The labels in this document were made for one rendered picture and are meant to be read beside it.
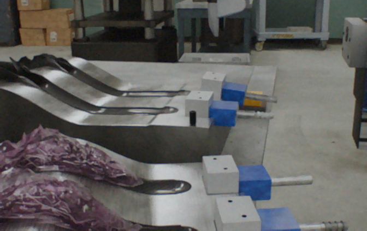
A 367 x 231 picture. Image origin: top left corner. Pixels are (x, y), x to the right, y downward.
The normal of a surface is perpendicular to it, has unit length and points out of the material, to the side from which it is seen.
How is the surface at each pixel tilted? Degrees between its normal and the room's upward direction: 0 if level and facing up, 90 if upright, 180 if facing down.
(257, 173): 0
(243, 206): 0
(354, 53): 90
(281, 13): 90
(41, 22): 89
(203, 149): 90
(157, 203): 3
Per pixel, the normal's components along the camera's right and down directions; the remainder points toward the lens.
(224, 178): 0.07, 0.29
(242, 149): -0.01, -0.96
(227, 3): -0.22, 0.07
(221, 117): -0.22, 0.29
